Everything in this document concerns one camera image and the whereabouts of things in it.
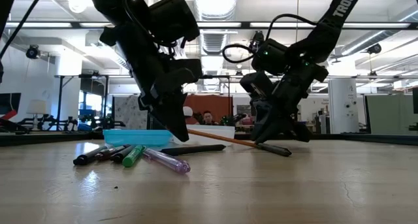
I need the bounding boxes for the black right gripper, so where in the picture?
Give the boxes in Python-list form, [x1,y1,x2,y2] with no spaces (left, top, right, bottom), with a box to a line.
[251,62,329,145]

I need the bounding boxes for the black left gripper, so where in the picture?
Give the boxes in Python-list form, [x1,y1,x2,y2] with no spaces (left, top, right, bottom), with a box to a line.
[99,21,203,142]

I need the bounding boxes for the black pointed pen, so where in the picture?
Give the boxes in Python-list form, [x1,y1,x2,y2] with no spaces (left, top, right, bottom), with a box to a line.
[256,142,293,157]

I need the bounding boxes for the blue plastic box lid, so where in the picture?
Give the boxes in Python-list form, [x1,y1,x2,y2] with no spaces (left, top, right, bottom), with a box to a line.
[103,129,174,148]

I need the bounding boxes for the long black pen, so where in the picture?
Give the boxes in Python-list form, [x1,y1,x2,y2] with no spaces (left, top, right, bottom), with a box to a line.
[161,144,227,157]

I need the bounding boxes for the purple transparent pen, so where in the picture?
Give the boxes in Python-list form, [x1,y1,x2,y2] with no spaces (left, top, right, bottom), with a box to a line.
[142,148,191,175]

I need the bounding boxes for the green marker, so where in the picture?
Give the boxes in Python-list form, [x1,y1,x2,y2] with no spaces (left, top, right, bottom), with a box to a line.
[121,144,147,168]

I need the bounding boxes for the clear plastic supply box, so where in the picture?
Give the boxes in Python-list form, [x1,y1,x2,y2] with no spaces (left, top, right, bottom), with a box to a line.
[172,125,236,146]

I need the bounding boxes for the orange pencil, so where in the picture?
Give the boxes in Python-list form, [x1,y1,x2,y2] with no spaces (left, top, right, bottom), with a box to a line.
[187,129,259,149]

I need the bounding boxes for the black marker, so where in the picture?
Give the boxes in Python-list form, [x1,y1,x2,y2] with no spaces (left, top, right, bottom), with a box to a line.
[110,145,135,164]
[72,144,110,167]

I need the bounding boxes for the maroon marker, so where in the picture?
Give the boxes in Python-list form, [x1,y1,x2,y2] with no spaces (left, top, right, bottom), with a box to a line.
[94,144,130,162]

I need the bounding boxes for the background robot arm blue base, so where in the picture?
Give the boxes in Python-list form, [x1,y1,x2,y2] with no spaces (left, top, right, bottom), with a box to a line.
[78,114,127,133]

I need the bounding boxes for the marble patterned panel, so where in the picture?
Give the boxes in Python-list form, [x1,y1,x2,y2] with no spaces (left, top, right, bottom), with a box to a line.
[113,95,148,131]

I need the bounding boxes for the person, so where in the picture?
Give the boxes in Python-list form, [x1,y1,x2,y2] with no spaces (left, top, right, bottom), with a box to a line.
[201,110,219,126]

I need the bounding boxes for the background robot arms green lights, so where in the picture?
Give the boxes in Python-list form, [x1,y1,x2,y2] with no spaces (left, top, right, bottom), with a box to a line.
[220,113,248,126]

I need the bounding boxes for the orange partition panel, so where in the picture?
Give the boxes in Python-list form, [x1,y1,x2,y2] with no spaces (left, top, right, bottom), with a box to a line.
[183,95,234,124]

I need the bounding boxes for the white round column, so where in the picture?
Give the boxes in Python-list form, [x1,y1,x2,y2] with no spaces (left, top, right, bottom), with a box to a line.
[328,77,360,135]

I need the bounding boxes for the green partition panel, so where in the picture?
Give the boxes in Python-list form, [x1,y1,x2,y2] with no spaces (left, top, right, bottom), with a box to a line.
[364,93,415,135]

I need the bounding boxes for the background black robot arms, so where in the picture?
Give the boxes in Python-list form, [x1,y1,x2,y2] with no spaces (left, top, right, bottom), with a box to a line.
[18,114,79,133]

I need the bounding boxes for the table lamp white shade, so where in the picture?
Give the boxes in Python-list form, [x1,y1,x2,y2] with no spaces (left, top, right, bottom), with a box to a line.
[26,99,48,131]

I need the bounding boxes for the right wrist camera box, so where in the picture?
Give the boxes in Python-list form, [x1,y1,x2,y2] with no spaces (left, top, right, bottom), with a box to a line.
[240,70,274,103]

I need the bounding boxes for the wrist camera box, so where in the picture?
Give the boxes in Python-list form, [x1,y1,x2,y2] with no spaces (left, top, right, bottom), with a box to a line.
[148,0,201,48]
[240,70,274,103]

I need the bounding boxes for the black table border rail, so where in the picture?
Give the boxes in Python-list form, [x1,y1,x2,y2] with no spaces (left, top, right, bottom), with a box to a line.
[0,131,418,147]

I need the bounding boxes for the black camera cable loop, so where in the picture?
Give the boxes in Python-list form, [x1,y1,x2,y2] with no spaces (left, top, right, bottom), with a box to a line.
[222,13,318,65]

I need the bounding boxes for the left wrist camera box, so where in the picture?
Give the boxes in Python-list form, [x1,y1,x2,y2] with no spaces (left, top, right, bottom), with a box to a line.
[148,0,201,48]

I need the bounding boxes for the black metal stand frame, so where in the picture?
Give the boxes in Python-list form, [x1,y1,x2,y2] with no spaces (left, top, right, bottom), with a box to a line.
[54,74,110,132]

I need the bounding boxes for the black overhead frame bar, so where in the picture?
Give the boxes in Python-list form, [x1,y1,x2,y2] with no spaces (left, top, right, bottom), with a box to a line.
[5,20,418,30]

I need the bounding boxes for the silver ventilation duct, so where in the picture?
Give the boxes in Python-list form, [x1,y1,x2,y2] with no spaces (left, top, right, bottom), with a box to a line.
[192,0,239,55]

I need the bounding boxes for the dark wall monitor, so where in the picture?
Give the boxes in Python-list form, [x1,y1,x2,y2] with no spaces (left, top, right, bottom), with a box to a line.
[0,92,22,116]

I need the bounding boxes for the black hanging cable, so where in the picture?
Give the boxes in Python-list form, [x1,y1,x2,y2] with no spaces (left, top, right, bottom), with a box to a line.
[0,0,46,60]

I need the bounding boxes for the black frame post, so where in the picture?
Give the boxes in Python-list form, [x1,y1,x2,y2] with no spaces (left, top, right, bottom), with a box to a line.
[0,0,19,39]

